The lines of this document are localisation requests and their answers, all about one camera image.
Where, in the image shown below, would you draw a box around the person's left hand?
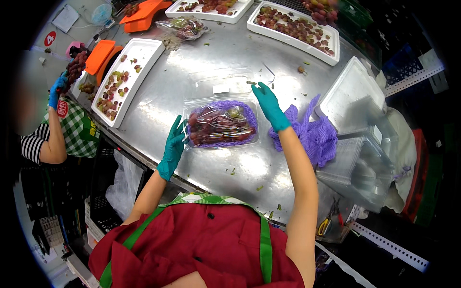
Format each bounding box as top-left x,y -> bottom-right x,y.
156,115 -> 189,182

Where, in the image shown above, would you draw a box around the person's right hand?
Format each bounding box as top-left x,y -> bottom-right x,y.
251,82 -> 292,133

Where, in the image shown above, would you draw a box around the clear plastic clamshell box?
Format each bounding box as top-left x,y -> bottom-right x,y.
182,67 -> 260,150

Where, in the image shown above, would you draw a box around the pile of purple foam nets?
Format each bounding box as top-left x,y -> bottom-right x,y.
268,94 -> 339,168

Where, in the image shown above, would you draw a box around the bagged red grape bunch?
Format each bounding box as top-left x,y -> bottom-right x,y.
187,105 -> 257,146

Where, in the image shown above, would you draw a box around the white plastic bag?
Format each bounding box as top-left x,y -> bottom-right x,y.
105,149 -> 145,222

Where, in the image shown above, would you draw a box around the black plastic crate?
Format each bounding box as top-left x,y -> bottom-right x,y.
88,138 -> 149,235

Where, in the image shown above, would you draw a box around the empty white foam tray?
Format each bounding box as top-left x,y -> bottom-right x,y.
315,56 -> 386,134

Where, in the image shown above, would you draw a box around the loose grapes group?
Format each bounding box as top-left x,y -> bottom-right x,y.
96,54 -> 142,121
176,0 -> 239,16
254,6 -> 335,57

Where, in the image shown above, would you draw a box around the person's body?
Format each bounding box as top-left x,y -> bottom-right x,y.
88,192 -> 317,288

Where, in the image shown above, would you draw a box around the stack of clear plastic boxes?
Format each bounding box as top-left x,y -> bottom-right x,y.
316,95 -> 399,214

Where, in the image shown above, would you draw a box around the large red grape bunch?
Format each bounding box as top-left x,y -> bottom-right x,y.
302,0 -> 339,26

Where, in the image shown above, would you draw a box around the plastic bag with grapes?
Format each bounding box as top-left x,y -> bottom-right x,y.
155,16 -> 209,41

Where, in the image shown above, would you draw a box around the orange scale tray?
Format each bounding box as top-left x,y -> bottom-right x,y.
85,40 -> 124,86
119,0 -> 173,34

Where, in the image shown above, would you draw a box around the green plastic crate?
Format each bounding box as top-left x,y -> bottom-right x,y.
338,0 -> 382,70

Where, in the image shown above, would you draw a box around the blue plastic crate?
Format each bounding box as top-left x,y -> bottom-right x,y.
381,43 -> 424,86

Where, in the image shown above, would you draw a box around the white cloth sack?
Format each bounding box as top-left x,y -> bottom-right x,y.
375,69 -> 418,214

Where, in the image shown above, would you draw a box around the pink round object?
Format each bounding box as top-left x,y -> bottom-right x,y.
65,41 -> 86,59

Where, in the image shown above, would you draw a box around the white perforated angle bar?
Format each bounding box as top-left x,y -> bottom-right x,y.
351,221 -> 431,273
383,64 -> 446,98

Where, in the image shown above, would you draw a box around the small blue desk fan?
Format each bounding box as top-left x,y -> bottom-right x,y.
91,3 -> 113,26

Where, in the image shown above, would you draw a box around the red plastic crate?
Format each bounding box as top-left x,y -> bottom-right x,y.
403,128 -> 428,224

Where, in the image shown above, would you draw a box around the white flat device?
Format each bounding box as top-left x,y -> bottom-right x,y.
52,4 -> 80,34

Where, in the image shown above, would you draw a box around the yellow handled scissors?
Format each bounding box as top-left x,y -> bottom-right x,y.
316,198 -> 343,237

